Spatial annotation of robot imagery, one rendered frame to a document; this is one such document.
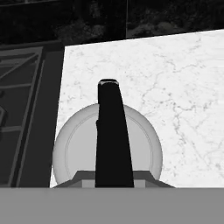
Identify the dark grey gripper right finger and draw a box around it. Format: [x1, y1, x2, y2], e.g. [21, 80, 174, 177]
[131, 170, 176, 188]

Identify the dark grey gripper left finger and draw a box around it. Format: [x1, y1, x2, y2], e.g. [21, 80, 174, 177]
[52, 170, 97, 188]

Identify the grey kettle with black handle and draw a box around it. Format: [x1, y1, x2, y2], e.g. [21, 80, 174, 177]
[52, 78, 164, 188]

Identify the dark grey hob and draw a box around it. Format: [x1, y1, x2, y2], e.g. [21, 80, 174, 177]
[0, 40, 66, 188]

